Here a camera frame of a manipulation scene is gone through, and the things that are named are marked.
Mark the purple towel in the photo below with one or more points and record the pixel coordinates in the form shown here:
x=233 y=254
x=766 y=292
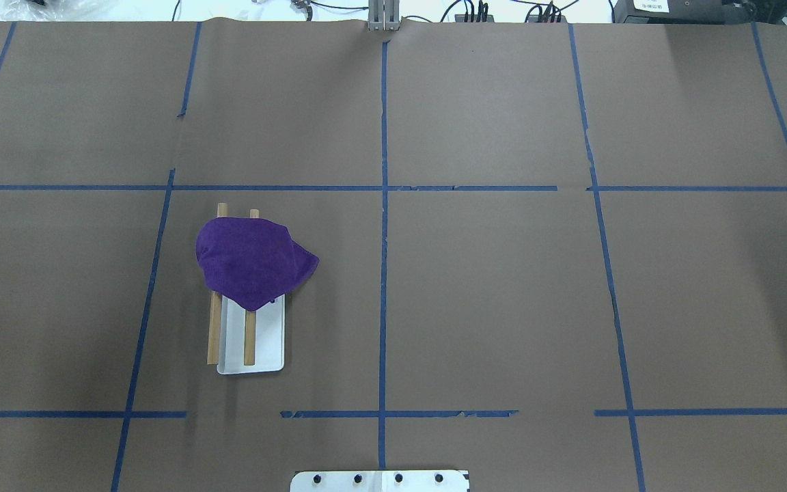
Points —
x=252 y=261

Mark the white towel rack base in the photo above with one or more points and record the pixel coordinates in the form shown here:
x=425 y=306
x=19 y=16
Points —
x=269 y=338

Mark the inner wooden rack bar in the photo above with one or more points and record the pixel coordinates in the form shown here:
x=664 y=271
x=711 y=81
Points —
x=249 y=344

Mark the wooden rack bar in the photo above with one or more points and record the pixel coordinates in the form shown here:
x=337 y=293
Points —
x=214 y=330
x=249 y=344

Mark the outer wooden rack bar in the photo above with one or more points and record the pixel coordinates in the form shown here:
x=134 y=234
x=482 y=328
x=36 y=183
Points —
x=214 y=330

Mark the brown paper table cover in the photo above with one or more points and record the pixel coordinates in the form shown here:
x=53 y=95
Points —
x=553 y=256

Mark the aluminium frame post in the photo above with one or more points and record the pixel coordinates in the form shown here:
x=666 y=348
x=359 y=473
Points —
x=384 y=15

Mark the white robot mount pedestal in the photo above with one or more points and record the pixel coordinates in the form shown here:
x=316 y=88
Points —
x=382 y=480

